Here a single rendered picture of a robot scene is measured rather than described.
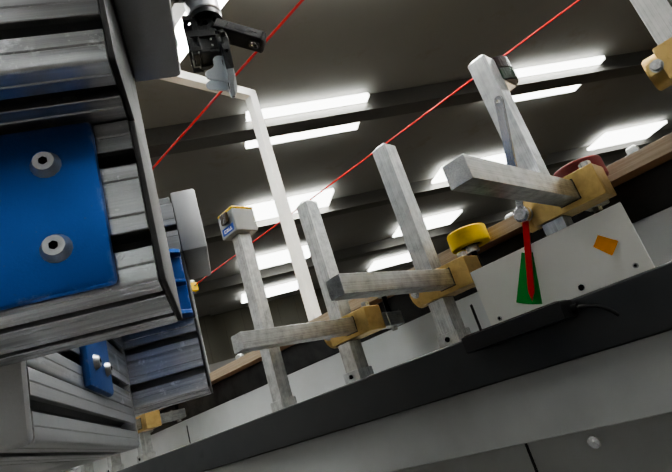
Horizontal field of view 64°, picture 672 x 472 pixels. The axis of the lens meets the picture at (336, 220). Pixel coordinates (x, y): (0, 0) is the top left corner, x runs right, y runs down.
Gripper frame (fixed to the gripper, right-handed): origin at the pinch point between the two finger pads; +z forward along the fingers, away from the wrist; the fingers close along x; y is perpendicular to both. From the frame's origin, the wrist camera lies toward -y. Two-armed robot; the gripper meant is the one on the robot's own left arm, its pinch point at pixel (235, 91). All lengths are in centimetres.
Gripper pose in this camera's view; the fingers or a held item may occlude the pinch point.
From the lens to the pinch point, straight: 116.4
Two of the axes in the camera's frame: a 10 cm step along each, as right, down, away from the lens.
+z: 2.9, 9.0, -3.3
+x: 1.7, -3.9, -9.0
